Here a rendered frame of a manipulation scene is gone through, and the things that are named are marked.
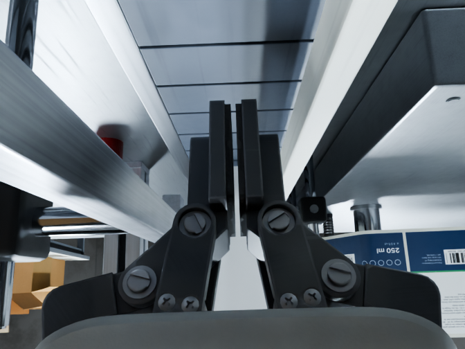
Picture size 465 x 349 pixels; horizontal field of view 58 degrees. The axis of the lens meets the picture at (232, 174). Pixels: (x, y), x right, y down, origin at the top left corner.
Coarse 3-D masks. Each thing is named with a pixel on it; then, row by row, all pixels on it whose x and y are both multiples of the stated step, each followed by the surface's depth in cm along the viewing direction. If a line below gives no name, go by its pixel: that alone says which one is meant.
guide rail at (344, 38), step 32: (352, 0) 10; (384, 0) 10; (320, 32) 14; (352, 32) 12; (320, 64) 14; (352, 64) 13; (320, 96) 16; (288, 128) 24; (320, 128) 19; (288, 160) 24; (288, 192) 33
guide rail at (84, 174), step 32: (0, 64) 5; (0, 96) 5; (32, 96) 6; (0, 128) 5; (32, 128) 6; (64, 128) 7; (0, 160) 6; (32, 160) 6; (64, 160) 7; (96, 160) 9; (32, 192) 8; (64, 192) 8; (96, 192) 9; (128, 192) 11; (128, 224) 13; (160, 224) 16
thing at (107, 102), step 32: (0, 0) 23; (64, 0) 23; (416, 0) 24; (448, 0) 24; (0, 32) 25; (64, 32) 26; (96, 32) 26; (384, 32) 27; (64, 64) 29; (96, 64) 30; (384, 64) 31; (64, 96) 34; (96, 96) 35; (128, 96) 35; (352, 96) 36; (96, 128) 42; (128, 128) 42; (128, 160) 53; (160, 160) 54; (320, 160) 56; (160, 192) 73
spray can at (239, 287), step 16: (240, 240) 34; (224, 256) 35; (240, 256) 34; (224, 272) 34; (240, 272) 34; (256, 272) 34; (224, 288) 34; (240, 288) 34; (256, 288) 34; (224, 304) 34; (240, 304) 33; (256, 304) 33
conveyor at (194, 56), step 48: (144, 0) 15; (192, 0) 15; (240, 0) 15; (288, 0) 16; (144, 48) 19; (192, 48) 19; (240, 48) 19; (288, 48) 19; (192, 96) 23; (240, 96) 24; (288, 96) 24
